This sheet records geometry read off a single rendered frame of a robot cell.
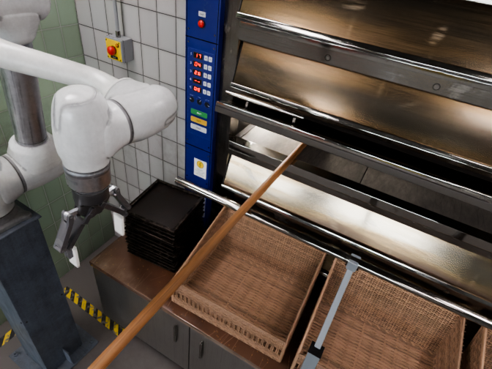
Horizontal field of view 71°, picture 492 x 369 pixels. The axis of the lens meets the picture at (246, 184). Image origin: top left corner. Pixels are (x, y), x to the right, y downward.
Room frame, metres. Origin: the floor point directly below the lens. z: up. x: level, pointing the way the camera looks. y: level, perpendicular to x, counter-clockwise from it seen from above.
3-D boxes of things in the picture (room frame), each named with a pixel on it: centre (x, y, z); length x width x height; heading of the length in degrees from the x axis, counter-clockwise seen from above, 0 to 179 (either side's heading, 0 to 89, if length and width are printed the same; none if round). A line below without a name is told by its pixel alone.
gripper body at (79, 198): (0.56, 0.34, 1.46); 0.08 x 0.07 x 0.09; 153
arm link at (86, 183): (0.56, 0.34, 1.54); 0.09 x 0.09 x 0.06
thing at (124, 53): (1.59, 0.67, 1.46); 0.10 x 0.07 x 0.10; 66
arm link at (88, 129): (0.58, 0.32, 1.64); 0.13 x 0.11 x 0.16; 150
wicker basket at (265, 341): (1.01, -0.08, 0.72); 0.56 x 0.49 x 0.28; 67
